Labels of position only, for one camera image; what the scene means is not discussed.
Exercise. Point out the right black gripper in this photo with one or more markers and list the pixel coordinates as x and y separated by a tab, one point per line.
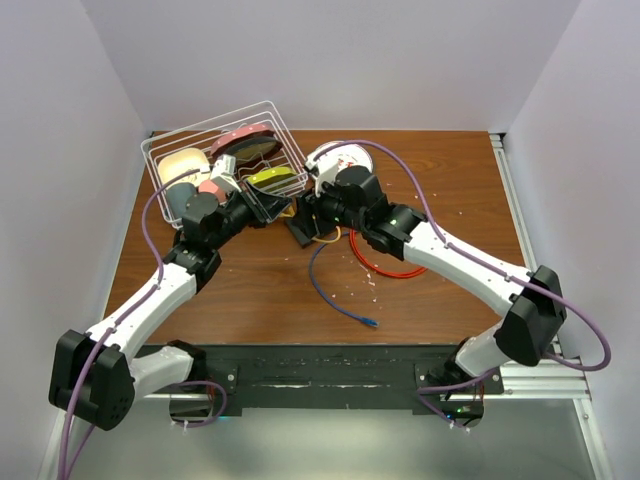
309	202

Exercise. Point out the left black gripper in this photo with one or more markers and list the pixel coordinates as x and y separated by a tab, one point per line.
274	204

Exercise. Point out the black network switch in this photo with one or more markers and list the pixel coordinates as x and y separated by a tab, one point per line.
300	232

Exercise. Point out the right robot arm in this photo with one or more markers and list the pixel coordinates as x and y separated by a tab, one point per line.
527	302

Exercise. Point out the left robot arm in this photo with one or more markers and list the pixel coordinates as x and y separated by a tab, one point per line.
98	375

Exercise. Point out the yellow-green plate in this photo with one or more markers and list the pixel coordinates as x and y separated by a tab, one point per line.
271	178

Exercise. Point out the dark brown plate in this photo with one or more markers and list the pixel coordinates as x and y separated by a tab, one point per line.
255	149

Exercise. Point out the pink dotted plate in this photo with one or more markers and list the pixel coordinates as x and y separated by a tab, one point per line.
226	140

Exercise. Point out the pink cup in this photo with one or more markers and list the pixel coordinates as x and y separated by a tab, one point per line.
208	186

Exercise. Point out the white patterned round plate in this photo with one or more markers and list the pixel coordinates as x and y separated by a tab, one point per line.
360	157

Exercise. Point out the cream square bowl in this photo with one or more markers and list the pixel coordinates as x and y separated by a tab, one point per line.
182	161

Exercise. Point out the grey cup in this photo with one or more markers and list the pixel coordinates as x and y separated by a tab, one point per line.
177	196

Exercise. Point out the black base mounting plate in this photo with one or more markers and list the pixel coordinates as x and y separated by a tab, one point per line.
338	377

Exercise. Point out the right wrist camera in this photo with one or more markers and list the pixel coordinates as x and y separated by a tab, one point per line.
327	165

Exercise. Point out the white wire dish rack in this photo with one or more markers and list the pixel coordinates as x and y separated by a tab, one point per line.
202	134

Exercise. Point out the aluminium frame rail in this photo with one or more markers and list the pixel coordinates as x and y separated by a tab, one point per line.
549	380

